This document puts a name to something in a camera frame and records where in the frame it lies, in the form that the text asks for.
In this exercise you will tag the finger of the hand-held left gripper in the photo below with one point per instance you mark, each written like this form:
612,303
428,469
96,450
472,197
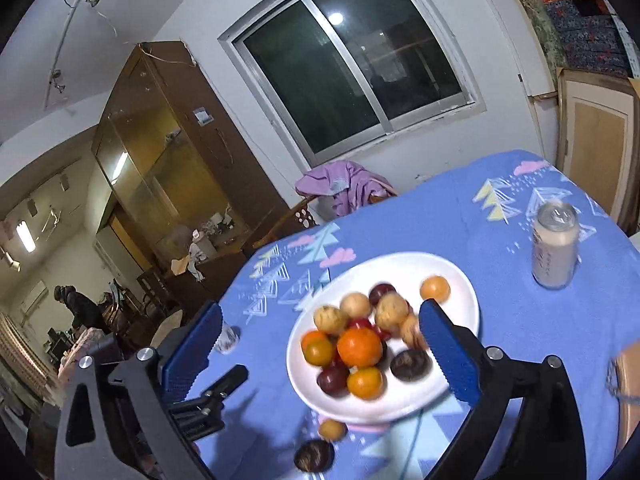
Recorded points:
227,380

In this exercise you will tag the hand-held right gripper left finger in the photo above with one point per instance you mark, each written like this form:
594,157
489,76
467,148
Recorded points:
192,350

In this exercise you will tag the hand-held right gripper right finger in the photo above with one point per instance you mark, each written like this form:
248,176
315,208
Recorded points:
450,350

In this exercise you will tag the large speckled beige fruit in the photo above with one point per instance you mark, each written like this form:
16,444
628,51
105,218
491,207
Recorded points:
412,334

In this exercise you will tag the large dark mangosteen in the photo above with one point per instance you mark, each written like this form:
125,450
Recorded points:
410,364

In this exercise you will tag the red cherry tomato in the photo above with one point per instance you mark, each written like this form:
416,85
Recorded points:
382,332
360,322

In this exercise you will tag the speckled peach-coloured fruit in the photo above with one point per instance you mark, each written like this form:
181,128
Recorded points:
391,310

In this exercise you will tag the yellow tomato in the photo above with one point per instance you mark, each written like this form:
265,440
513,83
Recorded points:
366,382
318,350

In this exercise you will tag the dark purple plum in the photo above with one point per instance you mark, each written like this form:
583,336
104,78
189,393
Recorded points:
382,291
334,379

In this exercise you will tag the white round plate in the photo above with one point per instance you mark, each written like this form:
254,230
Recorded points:
400,270

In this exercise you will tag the beige round fruit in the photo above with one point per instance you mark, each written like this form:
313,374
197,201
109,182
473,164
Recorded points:
332,430
330,319
355,305

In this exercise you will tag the white printed paper cup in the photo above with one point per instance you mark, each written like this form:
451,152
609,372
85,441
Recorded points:
229,340

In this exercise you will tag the dark wooden chair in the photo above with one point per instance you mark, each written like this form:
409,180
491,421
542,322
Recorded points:
155,290

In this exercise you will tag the white crumpled bag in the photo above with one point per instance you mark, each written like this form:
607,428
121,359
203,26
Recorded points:
195,255

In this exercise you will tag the white beverage can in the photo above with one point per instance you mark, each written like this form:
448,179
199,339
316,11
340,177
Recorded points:
555,250

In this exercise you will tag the brown wooden chair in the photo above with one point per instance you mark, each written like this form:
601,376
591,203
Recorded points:
285,220

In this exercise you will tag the tan pouch with tassel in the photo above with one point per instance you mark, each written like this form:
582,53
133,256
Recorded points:
631,395

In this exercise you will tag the wooden glass display cabinet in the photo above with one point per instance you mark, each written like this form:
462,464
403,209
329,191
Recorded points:
160,160

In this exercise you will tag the purple garment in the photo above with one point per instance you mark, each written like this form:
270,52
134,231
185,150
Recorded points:
340,185

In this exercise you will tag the white label on cabinet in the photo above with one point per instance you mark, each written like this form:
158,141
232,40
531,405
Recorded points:
203,116

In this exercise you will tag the sliding glass window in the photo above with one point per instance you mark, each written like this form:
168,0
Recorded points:
350,70

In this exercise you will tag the white leaning board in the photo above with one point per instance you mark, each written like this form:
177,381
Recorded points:
510,50

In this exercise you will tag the green marbled panel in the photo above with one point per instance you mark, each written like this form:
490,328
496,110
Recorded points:
540,25

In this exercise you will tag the stack of blue patterned boxes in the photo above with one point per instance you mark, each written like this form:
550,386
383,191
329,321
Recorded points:
585,30

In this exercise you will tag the white metal shelf rack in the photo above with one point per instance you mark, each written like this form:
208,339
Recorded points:
625,35

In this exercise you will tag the wooden picture frame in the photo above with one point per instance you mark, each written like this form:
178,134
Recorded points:
597,150

